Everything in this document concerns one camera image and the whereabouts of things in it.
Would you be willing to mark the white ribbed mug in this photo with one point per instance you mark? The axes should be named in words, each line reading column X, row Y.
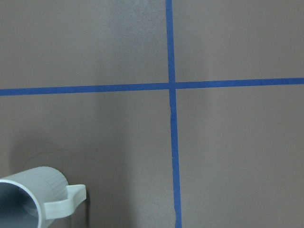
column 35, row 198

